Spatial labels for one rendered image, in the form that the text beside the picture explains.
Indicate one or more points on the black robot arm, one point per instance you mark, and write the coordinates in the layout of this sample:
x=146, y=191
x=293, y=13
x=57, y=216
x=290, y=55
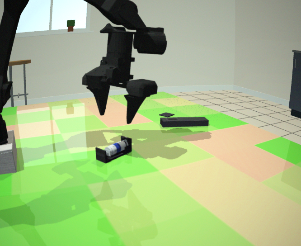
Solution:
x=147, y=40

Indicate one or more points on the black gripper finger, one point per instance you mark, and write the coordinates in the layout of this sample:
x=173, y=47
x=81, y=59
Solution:
x=133, y=104
x=101, y=97

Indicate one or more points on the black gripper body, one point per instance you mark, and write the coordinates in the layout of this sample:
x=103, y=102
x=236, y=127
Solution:
x=140, y=87

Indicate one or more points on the white and blue cylinder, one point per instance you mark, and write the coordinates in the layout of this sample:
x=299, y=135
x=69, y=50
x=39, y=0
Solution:
x=117, y=147

